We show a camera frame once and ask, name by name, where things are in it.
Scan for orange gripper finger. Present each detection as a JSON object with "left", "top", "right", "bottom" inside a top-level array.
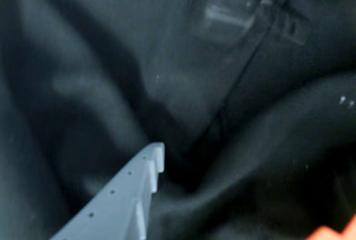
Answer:
[{"left": 310, "top": 214, "right": 356, "bottom": 240}]

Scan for black bike light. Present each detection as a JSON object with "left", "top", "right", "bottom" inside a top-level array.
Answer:
[{"left": 199, "top": 0, "right": 311, "bottom": 46}]

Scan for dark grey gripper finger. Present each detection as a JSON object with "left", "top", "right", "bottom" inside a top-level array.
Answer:
[{"left": 51, "top": 141, "right": 166, "bottom": 240}]

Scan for black fabric bag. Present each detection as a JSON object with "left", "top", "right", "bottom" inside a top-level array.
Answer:
[{"left": 0, "top": 0, "right": 356, "bottom": 240}]

